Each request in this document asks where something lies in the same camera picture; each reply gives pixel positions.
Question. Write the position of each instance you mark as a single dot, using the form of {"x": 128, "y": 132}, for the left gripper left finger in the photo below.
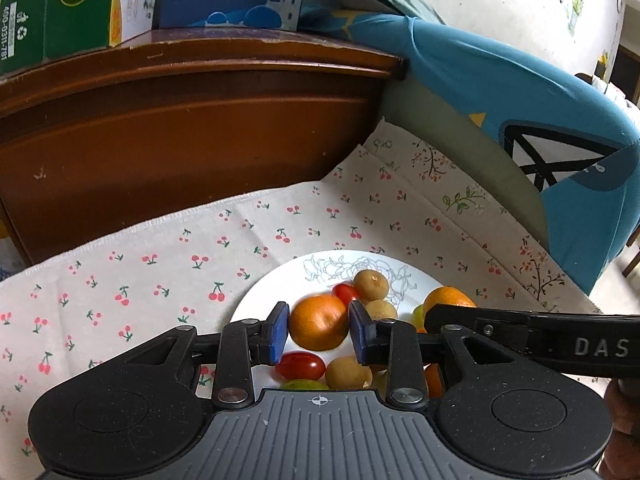
{"x": 243, "y": 345}

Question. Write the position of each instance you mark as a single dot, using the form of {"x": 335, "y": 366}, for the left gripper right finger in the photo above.
{"x": 397, "y": 346}

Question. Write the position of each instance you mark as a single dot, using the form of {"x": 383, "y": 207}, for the green jujube fruit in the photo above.
{"x": 304, "y": 385}
{"x": 417, "y": 318}

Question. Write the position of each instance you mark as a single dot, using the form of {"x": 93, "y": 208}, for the mandarin orange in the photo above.
{"x": 319, "y": 322}
{"x": 446, "y": 295}
{"x": 433, "y": 380}

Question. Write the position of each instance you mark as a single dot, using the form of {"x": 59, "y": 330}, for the red cherry tomato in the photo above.
{"x": 301, "y": 365}
{"x": 346, "y": 293}

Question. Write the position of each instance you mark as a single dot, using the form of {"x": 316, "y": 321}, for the person's hand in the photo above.
{"x": 621, "y": 460}

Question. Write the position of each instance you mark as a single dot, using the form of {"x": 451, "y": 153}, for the white oval plate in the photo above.
{"x": 317, "y": 274}

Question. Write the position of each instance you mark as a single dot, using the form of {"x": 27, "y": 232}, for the cherry print tablecloth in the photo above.
{"x": 395, "y": 196}

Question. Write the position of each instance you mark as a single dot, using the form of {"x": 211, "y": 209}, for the brown wooden cabinet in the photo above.
{"x": 174, "y": 119}

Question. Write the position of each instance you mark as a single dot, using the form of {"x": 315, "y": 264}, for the blue patterned cushion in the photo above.
{"x": 574, "y": 145}

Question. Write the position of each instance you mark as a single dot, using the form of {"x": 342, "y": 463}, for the green carton box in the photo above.
{"x": 38, "y": 31}

